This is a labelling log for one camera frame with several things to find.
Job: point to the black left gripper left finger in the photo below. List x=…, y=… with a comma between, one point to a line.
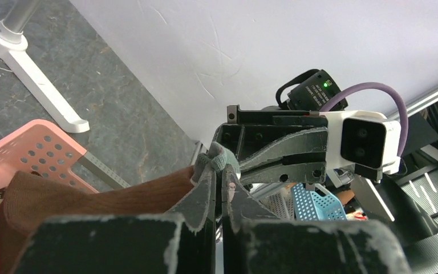
x=179, y=241

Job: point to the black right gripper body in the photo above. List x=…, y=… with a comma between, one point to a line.
x=248, y=131

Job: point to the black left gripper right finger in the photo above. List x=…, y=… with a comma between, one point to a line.
x=256, y=241

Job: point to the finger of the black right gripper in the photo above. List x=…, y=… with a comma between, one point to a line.
x=274, y=171
x=305, y=146

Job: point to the brown sock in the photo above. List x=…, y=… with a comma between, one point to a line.
x=29, y=200

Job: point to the blue perforated basket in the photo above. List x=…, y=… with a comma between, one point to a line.
x=311, y=206

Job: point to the pink plastic basket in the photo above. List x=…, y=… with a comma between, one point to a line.
x=43, y=147

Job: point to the white metal drying rack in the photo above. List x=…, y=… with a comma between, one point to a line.
x=13, y=46

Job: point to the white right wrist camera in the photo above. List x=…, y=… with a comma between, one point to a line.
x=366, y=139

